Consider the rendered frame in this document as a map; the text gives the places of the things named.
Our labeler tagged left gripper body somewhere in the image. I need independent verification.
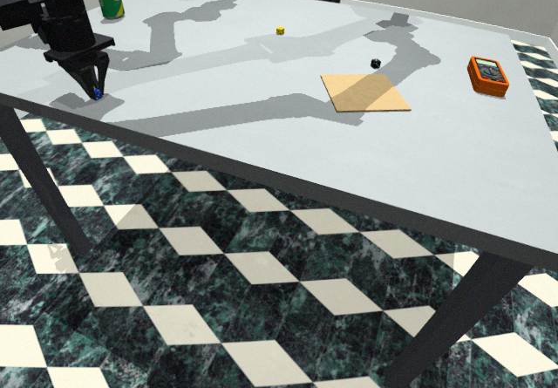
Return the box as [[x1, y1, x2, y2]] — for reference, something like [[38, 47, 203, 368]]
[[43, 10, 115, 72]]

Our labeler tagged orange multimeter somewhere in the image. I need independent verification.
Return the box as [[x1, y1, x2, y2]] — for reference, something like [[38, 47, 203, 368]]
[[467, 57, 509, 98]]

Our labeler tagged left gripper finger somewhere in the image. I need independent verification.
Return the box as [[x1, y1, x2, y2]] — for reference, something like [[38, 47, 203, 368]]
[[90, 57, 110, 95], [62, 66, 96, 99]]

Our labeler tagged tan mat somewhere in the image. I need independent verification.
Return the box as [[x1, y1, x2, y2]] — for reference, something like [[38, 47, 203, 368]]
[[321, 74, 412, 112]]

